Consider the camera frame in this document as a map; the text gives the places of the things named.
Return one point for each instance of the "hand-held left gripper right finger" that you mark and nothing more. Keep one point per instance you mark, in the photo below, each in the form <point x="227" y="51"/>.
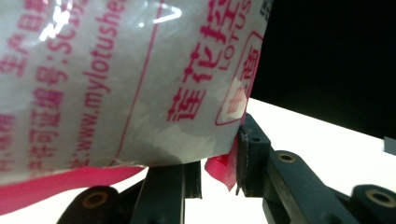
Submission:
<point x="253" y="161"/>

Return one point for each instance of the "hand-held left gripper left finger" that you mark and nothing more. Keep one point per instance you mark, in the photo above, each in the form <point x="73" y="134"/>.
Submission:
<point x="168" y="193"/>

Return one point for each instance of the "pink and white plastic bag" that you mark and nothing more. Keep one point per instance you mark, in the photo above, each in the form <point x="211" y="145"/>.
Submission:
<point x="124" y="77"/>

